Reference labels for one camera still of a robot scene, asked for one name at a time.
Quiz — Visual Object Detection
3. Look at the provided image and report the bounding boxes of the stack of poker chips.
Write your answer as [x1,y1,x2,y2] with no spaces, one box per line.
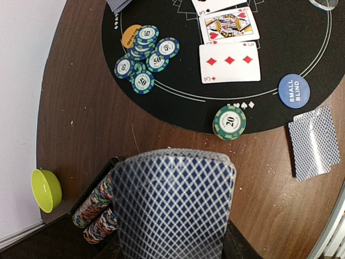
[212,105,246,141]

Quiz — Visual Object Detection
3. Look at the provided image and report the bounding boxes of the grey cloth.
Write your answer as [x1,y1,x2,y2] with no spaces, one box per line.
[110,148,236,258]

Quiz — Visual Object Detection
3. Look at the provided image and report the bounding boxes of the blue green poker chips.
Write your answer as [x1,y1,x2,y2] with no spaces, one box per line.
[114,25,180,94]

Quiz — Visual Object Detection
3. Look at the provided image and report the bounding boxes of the three of diamonds card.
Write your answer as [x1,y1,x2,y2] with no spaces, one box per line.
[199,41,261,84]

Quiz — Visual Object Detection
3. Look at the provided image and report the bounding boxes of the orange big blind button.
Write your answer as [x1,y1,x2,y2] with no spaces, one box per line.
[121,24,142,49]

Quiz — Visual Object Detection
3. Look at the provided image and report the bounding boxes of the queen of hearts card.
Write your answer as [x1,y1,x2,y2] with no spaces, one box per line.
[199,6,260,44]

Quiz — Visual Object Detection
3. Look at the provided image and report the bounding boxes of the three of spades card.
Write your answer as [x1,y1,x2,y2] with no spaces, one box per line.
[192,0,246,16]

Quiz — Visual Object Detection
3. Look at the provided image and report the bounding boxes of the blue small blind button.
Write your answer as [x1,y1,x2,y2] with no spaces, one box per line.
[278,73,311,109]

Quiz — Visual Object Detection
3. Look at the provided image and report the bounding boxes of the dealt cards back pile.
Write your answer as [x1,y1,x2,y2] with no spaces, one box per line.
[106,0,132,13]

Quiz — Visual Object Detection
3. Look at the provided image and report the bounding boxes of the dealt cards pile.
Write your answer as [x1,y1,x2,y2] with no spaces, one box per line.
[288,106,341,182]
[106,0,132,13]

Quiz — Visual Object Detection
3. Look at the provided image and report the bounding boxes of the dealt cards front pile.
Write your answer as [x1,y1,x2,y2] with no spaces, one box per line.
[288,106,341,182]

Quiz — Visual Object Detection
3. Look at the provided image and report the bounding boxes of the round black poker mat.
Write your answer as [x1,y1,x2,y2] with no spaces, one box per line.
[102,1,344,133]

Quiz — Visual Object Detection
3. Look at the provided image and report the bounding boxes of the back row poker chips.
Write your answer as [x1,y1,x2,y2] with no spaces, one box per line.
[72,174,118,244]

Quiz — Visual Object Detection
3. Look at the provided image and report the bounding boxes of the green bowl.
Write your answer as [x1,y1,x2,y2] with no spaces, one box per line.
[31,169,62,213]

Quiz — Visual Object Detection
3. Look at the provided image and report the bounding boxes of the black poker chip case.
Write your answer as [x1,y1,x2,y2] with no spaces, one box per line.
[1,157,124,258]

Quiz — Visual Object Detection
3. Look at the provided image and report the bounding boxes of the clear dealer button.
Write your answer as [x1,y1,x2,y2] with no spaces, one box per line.
[309,0,339,11]

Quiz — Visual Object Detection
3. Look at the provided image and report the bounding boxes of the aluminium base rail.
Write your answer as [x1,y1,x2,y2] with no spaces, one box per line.
[307,183,345,258]

